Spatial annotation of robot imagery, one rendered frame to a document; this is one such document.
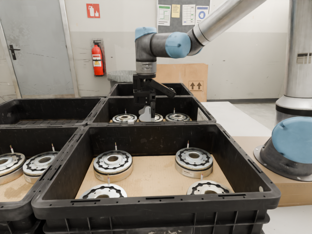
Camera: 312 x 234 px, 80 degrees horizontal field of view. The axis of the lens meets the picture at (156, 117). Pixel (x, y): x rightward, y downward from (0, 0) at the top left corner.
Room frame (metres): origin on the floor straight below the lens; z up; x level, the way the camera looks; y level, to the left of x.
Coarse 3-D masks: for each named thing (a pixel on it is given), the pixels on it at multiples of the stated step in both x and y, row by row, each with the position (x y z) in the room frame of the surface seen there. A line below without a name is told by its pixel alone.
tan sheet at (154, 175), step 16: (144, 160) 0.47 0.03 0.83; (160, 160) 0.47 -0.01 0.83; (128, 176) 0.40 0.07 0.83; (144, 176) 0.40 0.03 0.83; (160, 176) 0.40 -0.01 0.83; (176, 176) 0.40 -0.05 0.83; (208, 176) 0.40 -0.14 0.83; (224, 176) 0.40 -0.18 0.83; (80, 192) 0.34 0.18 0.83; (128, 192) 0.34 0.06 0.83; (144, 192) 0.34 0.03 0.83; (160, 192) 0.34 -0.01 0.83; (176, 192) 0.34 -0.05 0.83
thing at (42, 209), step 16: (96, 128) 0.49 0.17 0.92; (64, 160) 0.33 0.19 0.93; (48, 176) 0.28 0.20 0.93; (256, 192) 0.24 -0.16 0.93; (272, 192) 0.24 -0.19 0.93; (32, 208) 0.21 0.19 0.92; (48, 208) 0.21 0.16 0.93; (64, 208) 0.21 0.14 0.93; (80, 208) 0.21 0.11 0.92; (96, 208) 0.21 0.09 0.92; (112, 208) 0.21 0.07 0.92; (128, 208) 0.21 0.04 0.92; (144, 208) 0.21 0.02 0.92; (160, 208) 0.22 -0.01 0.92; (176, 208) 0.22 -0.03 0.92; (192, 208) 0.22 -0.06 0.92; (208, 208) 0.22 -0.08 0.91; (224, 208) 0.22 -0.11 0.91; (240, 208) 0.22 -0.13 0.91; (256, 208) 0.22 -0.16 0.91; (272, 208) 0.23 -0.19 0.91
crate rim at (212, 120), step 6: (180, 96) 0.82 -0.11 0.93; (186, 96) 0.82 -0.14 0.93; (192, 96) 0.82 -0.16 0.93; (102, 102) 0.73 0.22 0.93; (198, 102) 0.73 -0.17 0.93; (102, 108) 0.67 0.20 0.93; (204, 108) 0.65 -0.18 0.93; (96, 114) 0.59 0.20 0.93; (210, 114) 0.59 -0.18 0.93; (90, 120) 0.54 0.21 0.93; (210, 120) 0.54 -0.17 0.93
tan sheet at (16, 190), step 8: (24, 176) 0.40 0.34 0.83; (8, 184) 0.37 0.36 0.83; (16, 184) 0.37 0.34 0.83; (24, 184) 0.37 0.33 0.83; (32, 184) 0.37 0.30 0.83; (0, 192) 0.34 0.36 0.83; (8, 192) 0.34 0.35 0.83; (16, 192) 0.34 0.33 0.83; (24, 192) 0.34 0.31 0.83; (0, 200) 0.32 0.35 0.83; (8, 200) 0.32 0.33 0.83; (16, 200) 0.32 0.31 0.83
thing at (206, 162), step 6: (180, 150) 0.47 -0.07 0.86; (186, 150) 0.48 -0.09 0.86; (192, 150) 0.47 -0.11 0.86; (198, 150) 0.48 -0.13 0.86; (204, 150) 0.47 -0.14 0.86; (180, 156) 0.45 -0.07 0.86; (204, 156) 0.44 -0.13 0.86; (210, 156) 0.44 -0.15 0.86; (180, 162) 0.41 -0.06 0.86; (186, 162) 0.42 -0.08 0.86; (192, 162) 0.41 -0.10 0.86; (198, 162) 0.41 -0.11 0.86; (204, 162) 0.41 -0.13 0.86; (210, 162) 0.41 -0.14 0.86; (192, 168) 0.39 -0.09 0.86; (198, 168) 0.39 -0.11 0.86; (204, 168) 0.39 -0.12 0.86
